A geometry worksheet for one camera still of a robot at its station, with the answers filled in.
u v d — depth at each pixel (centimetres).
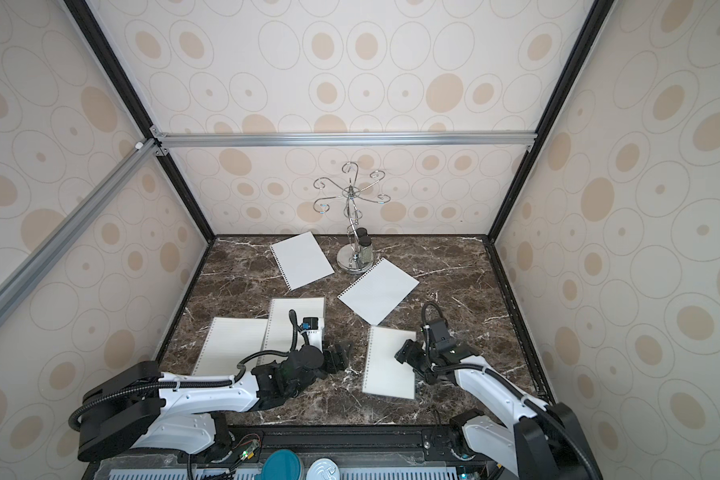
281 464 65
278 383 63
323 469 66
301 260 114
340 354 72
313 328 71
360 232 102
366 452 73
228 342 92
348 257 110
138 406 42
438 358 65
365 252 105
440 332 69
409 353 76
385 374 85
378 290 109
